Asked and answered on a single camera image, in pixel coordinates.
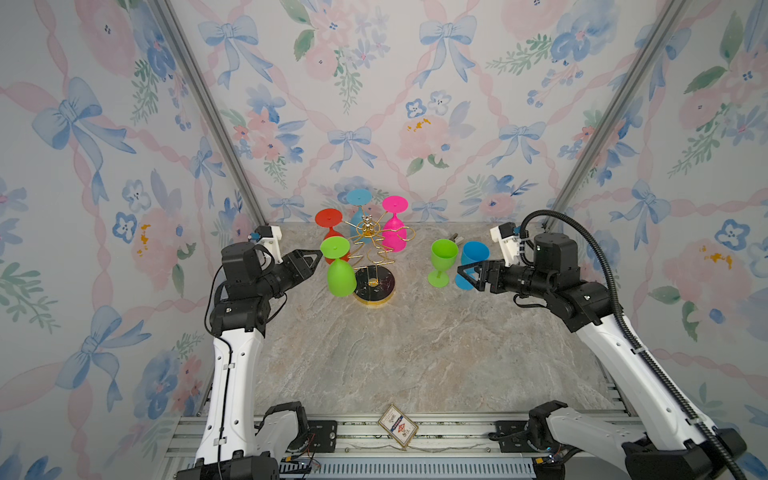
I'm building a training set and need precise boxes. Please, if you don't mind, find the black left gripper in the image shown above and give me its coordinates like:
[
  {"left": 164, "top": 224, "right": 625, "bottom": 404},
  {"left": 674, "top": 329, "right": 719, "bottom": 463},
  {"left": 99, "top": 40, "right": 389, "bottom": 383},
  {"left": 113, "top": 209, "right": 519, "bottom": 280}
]
[{"left": 256, "top": 249, "right": 321, "bottom": 303}]

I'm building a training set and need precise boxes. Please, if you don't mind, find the green wine glass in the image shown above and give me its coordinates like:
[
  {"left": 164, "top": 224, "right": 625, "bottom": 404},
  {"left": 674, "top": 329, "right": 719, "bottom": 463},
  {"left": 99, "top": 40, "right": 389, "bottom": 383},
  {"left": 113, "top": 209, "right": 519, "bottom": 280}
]
[
  {"left": 428, "top": 239, "right": 459, "bottom": 288},
  {"left": 321, "top": 236, "right": 357, "bottom": 297}
]

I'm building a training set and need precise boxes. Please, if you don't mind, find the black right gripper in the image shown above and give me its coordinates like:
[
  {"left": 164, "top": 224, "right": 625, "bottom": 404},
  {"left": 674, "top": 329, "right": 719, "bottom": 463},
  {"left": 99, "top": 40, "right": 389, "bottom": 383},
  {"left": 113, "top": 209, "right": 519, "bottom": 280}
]
[{"left": 457, "top": 258, "right": 554, "bottom": 304}]

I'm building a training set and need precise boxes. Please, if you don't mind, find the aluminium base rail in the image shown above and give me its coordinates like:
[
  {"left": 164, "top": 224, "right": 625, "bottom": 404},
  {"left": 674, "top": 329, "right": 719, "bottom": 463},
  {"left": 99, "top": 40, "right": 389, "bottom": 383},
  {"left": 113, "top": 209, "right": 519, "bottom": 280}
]
[{"left": 161, "top": 410, "right": 667, "bottom": 480}]

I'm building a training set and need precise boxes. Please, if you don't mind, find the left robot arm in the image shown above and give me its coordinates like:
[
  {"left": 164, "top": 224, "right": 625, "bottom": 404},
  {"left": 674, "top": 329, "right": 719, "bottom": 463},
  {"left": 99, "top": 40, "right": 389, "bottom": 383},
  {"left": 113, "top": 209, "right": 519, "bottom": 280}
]
[{"left": 176, "top": 242, "right": 322, "bottom": 479}]

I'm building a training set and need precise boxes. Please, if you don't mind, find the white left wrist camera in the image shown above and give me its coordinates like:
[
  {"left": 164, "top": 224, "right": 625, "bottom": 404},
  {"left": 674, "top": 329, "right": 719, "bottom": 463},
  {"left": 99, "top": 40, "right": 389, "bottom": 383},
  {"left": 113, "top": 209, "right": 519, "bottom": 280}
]
[{"left": 249, "top": 225, "right": 282, "bottom": 263}]

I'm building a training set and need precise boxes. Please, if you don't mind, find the blue wine glass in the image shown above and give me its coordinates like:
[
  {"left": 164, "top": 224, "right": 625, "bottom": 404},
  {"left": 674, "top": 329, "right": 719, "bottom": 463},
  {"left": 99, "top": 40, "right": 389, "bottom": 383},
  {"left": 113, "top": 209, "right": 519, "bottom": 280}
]
[{"left": 455, "top": 241, "right": 490, "bottom": 291}]

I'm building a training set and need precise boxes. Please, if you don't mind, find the teal wine glass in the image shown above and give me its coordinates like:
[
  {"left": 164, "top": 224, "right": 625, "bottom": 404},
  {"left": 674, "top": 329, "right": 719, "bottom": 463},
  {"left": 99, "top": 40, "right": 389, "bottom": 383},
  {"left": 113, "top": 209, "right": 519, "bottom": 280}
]
[{"left": 346, "top": 189, "right": 373, "bottom": 225}]

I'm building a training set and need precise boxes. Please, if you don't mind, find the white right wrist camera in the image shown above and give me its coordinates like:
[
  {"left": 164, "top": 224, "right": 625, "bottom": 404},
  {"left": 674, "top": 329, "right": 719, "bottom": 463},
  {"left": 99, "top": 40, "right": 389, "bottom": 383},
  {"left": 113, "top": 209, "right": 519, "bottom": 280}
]
[{"left": 490, "top": 222, "right": 522, "bottom": 267}]

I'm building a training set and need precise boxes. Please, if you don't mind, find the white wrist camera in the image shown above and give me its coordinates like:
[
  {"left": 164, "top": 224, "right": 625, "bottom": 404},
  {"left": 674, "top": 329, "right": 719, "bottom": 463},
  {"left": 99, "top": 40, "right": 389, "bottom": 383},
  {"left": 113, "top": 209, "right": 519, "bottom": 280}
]
[
  {"left": 249, "top": 225, "right": 282, "bottom": 263},
  {"left": 490, "top": 222, "right": 522, "bottom": 267}
]

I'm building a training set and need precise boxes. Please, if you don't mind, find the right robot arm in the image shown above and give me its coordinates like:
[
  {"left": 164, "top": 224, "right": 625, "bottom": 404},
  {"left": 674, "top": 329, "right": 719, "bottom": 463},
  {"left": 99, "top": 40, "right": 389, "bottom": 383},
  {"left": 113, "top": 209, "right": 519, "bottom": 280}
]
[{"left": 457, "top": 233, "right": 747, "bottom": 479}]

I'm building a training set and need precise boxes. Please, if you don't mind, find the pink wine glass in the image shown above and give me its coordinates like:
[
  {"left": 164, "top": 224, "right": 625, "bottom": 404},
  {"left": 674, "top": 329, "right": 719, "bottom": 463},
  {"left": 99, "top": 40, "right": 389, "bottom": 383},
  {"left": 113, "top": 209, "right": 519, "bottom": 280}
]
[{"left": 382, "top": 196, "right": 409, "bottom": 252}]

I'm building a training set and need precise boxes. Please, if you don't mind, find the diamond label card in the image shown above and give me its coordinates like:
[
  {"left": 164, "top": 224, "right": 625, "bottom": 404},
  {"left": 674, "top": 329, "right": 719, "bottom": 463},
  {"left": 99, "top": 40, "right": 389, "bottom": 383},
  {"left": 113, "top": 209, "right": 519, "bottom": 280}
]
[{"left": 378, "top": 404, "right": 419, "bottom": 448}]

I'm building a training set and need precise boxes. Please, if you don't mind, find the gold wine glass rack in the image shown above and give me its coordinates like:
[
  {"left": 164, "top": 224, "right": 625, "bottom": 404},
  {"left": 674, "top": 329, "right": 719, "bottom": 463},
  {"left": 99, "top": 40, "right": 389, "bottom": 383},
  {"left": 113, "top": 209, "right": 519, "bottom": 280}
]
[{"left": 348, "top": 214, "right": 414, "bottom": 308}]

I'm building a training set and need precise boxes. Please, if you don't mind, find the red wine glass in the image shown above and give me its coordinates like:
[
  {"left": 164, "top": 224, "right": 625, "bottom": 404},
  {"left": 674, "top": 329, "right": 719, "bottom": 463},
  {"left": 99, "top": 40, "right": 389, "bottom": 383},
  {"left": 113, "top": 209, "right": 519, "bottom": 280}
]
[{"left": 315, "top": 208, "right": 349, "bottom": 264}]

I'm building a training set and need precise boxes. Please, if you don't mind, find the black corrugated cable hose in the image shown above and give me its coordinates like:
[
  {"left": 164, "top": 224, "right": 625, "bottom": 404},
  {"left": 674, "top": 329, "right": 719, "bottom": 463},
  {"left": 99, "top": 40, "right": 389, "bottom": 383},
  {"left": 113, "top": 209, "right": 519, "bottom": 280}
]
[{"left": 519, "top": 209, "right": 748, "bottom": 480}]

